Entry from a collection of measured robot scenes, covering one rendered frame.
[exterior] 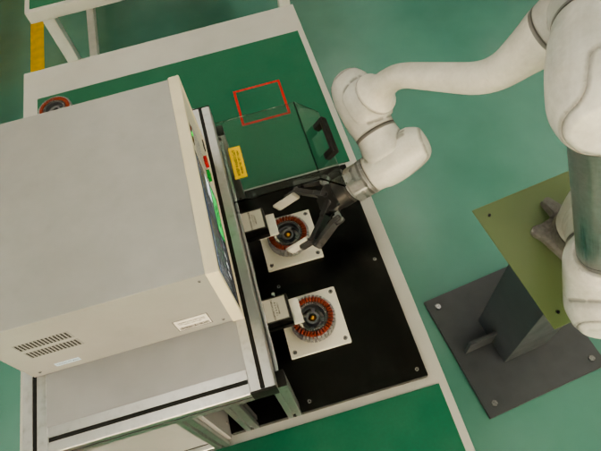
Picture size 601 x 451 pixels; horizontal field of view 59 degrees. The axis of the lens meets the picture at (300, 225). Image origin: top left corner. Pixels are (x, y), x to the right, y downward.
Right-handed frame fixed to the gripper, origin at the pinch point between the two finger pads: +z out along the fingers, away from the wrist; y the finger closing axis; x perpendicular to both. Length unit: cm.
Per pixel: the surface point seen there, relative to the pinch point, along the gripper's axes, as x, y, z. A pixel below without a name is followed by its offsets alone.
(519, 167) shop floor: 128, -47, -55
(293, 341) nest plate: 2.6, 27.7, 8.3
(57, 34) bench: -12, -137, 72
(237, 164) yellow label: -22.5, -6.6, -4.6
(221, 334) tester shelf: -32.0, 34.0, 2.0
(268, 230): -6.6, 2.6, 1.3
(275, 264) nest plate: 3.1, 6.3, 7.6
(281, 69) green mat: 15, -66, -8
